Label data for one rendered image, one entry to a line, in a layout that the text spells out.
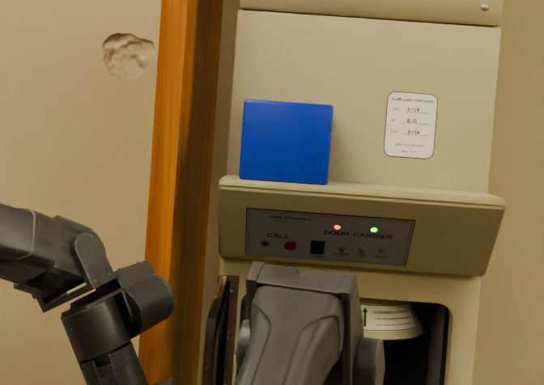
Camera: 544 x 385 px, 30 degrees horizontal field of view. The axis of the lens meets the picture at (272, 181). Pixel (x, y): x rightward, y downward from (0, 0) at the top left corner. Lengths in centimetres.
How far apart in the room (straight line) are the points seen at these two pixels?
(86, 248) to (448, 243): 42
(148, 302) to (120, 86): 68
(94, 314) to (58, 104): 74
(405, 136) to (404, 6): 16
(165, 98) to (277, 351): 54
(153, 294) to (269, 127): 23
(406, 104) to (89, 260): 45
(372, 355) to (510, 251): 96
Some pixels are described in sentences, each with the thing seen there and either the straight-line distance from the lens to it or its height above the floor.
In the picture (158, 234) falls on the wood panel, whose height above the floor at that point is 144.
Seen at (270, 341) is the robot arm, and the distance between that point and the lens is 68.
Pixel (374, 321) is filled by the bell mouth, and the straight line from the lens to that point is 129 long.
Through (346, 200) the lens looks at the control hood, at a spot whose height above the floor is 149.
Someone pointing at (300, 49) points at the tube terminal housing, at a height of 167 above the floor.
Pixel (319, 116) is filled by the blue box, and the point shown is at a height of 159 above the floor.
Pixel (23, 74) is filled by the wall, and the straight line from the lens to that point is 173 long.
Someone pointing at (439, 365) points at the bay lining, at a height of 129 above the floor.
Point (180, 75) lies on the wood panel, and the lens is 116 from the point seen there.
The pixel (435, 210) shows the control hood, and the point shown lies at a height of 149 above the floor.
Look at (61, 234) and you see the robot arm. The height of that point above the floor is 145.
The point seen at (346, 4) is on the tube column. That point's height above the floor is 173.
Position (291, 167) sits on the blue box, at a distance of 113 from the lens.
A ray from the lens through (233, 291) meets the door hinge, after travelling 125.
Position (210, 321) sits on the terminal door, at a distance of 95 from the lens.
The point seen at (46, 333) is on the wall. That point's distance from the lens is 175.
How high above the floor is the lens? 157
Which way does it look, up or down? 3 degrees down
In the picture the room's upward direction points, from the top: 4 degrees clockwise
